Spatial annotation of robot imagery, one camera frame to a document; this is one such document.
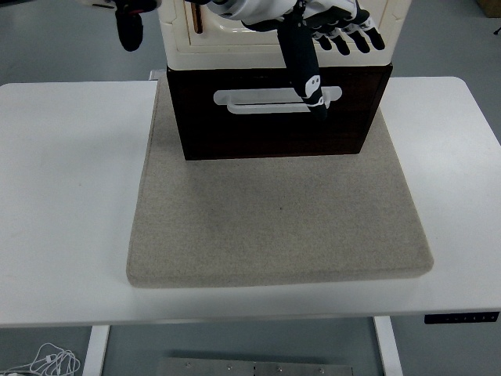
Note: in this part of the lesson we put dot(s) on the white table leg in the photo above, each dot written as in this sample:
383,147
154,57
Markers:
96,352
389,348

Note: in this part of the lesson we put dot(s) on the cardboard box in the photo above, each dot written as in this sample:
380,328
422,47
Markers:
491,7

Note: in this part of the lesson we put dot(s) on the black table control panel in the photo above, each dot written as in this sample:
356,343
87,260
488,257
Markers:
462,318

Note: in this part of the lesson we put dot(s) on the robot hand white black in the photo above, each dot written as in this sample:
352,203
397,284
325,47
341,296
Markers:
266,11

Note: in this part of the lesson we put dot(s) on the grey table bracket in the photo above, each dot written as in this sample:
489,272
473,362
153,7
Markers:
156,74

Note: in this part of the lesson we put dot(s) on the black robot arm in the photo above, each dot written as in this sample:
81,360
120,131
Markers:
131,27

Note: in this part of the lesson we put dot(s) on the dark wooden drawer housing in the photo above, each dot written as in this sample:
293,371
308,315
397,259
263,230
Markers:
274,137

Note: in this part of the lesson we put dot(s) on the dark wooden drawer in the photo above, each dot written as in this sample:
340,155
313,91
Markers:
195,98

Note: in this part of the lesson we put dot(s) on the grey fabric mat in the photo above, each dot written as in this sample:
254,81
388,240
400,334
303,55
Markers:
274,219

